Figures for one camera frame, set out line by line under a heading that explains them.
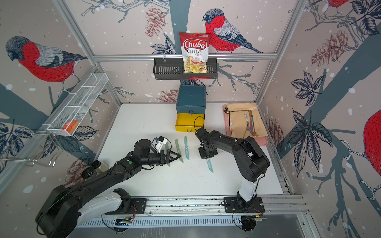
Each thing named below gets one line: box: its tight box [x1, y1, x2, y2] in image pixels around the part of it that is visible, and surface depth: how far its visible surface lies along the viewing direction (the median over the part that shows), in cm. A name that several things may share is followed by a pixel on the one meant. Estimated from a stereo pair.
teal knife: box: [183, 136, 190, 161], surface depth 97 cm
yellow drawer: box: [175, 113, 205, 133], surface depth 96 cm
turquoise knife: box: [206, 158, 214, 173], surface depth 90 cm
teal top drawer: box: [176, 105, 206, 115], surface depth 93 cm
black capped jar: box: [81, 160, 109, 180], surface depth 78 cm
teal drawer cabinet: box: [176, 85, 206, 115], surface depth 94 cm
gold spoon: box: [223, 109, 253, 117], surface depth 116 cm
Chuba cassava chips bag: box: [179, 31, 211, 74], surface depth 85 cm
